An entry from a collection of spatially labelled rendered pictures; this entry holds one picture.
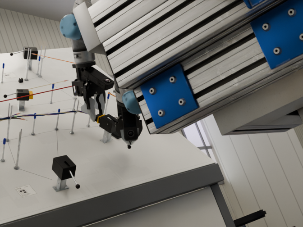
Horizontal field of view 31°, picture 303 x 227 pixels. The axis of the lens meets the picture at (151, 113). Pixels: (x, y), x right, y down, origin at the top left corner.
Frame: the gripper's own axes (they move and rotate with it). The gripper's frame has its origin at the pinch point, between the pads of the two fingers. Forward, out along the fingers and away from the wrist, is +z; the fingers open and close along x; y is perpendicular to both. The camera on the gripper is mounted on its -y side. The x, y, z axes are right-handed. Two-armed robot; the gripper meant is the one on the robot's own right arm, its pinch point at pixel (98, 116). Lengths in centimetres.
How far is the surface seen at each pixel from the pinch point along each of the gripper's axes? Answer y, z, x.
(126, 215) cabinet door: -23.6, 26.9, 17.8
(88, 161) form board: -7.0, 11.0, 14.8
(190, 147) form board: -21.4, 17.6, -24.1
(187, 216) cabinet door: -31.7, 35.1, -3.2
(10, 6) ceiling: 251, -42, -164
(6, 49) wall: 235, -8, -141
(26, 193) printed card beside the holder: -8.3, 11.7, 42.7
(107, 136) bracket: -3.8, 6.8, 0.7
